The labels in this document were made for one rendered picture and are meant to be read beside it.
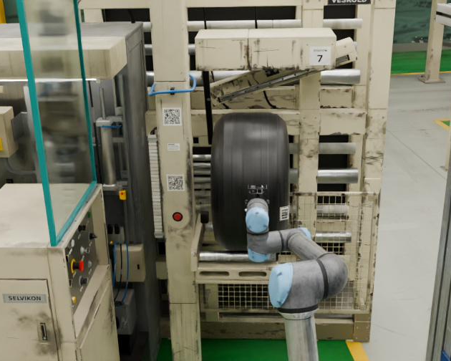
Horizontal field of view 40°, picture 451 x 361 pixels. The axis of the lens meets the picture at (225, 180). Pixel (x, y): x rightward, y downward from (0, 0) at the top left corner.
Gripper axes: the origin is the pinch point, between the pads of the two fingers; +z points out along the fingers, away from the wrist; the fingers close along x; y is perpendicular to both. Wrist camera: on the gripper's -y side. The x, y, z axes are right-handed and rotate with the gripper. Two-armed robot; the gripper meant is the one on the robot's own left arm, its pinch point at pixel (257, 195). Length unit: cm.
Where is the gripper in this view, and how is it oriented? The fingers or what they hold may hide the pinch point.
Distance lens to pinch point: 242.7
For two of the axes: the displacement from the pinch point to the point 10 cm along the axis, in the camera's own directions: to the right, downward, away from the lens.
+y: -0.1, -9.6, -2.8
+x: -10.0, -0.1, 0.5
